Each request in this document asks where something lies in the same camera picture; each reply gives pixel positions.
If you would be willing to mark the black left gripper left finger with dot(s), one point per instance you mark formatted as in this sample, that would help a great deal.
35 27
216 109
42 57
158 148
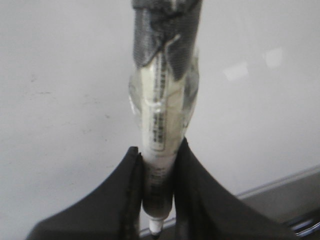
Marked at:
110 212

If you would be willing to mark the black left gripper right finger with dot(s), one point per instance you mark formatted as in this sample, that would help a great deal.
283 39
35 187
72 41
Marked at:
205 210

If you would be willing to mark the white marker with black tape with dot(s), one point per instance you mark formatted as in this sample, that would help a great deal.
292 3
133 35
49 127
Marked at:
163 92

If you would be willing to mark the white whiteboard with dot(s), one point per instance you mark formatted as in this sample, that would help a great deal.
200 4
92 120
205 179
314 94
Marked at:
66 120

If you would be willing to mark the aluminium whiteboard bottom frame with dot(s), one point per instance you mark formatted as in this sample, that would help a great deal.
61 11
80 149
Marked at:
293 201

